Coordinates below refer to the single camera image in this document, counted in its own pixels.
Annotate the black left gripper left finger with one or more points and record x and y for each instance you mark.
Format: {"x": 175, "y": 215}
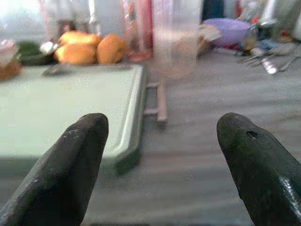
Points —
{"x": 58, "y": 174}

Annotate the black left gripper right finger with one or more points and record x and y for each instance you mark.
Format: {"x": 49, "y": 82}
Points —
{"x": 263, "y": 174}

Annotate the pale green tray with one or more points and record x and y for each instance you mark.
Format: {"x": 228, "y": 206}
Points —
{"x": 47, "y": 106}

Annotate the dark knife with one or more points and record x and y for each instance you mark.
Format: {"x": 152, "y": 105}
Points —
{"x": 56, "y": 70}

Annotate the metal spoon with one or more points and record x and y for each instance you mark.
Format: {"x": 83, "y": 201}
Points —
{"x": 269, "y": 66}

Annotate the metal fork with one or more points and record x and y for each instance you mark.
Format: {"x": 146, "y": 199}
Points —
{"x": 250, "y": 58}

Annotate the orange yellow fruit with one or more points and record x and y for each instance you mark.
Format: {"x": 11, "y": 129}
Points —
{"x": 111, "y": 48}
{"x": 80, "y": 38}
{"x": 75, "y": 54}

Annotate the brown glass jar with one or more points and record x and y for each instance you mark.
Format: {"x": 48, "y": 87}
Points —
{"x": 8, "y": 63}

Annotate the dark green dish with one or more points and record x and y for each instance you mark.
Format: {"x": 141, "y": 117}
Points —
{"x": 33, "y": 54}

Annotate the small wooden rack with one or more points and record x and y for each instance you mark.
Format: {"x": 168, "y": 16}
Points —
{"x": 161, "y": 101}

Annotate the steel pot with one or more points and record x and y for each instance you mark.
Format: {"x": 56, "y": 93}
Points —
{"x": 266, "y": 29}

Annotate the purple plastic basin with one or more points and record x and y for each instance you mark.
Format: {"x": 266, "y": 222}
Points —
{"x": 225, "y": 31}

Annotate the clear plastic jug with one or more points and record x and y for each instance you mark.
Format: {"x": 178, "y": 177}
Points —
{"x": 175, "y": 44}

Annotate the red clear bottle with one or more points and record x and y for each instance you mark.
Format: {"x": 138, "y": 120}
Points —
{"x": 140, "y": 30}

